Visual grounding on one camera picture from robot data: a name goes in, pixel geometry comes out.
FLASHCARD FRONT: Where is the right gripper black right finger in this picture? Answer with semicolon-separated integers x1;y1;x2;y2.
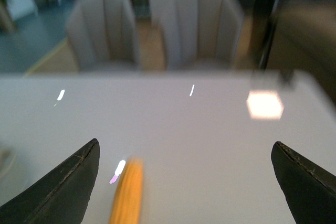
271;142;335;223

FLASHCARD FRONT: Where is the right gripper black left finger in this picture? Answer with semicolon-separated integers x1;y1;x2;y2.
1;138;100;223

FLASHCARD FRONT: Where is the yellow corn cob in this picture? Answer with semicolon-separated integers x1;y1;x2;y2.
109;158;144;223

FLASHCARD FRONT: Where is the white electric cooking pot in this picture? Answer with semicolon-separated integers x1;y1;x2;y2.
1;148;15;178

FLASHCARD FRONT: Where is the left beige upholstered chair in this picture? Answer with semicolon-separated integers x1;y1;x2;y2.
65;0;141;71

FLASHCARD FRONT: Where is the beige upholstered chair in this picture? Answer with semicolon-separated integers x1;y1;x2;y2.
65;0;141;71
159;0;244;70

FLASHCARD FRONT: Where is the right beige upholstered chair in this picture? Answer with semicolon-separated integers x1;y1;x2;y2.
159;0;244;70

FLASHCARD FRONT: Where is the black appliance at right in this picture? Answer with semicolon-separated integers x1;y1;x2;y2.
249;0;282;69

